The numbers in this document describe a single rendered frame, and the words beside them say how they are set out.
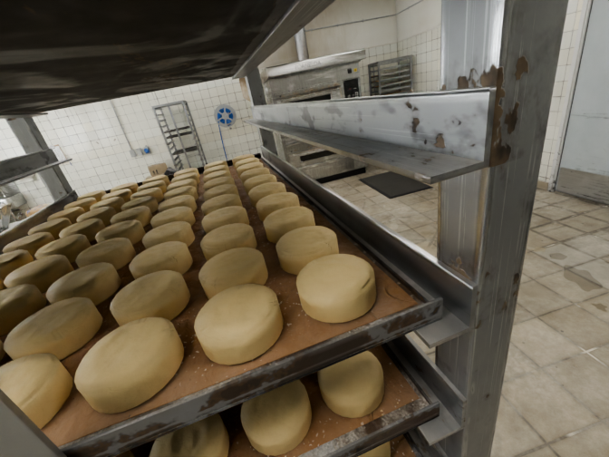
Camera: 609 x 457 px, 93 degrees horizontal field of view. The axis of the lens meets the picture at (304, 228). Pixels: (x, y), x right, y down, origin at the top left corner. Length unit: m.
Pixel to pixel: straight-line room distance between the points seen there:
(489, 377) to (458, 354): 0.03
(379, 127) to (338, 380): 0.18
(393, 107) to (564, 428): 1.93
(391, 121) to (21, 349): 0.26
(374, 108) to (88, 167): 6.59
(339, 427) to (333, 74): 5.20
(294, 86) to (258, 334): 5.02
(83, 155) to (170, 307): 6.50
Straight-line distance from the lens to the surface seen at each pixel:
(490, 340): 0.21
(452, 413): 0.26
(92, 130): 6.55
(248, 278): 0.21
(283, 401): 0.24
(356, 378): 0.24
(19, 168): 0.68
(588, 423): 2.09
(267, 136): 0.71
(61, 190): 0.78
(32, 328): 0.27
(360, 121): 0.22
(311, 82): 5.20
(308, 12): 0.26
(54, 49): 0.27
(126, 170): 6.50
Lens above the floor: 1.62
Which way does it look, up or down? 25 degrees down
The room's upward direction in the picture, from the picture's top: 12 degrees counter-clockwise
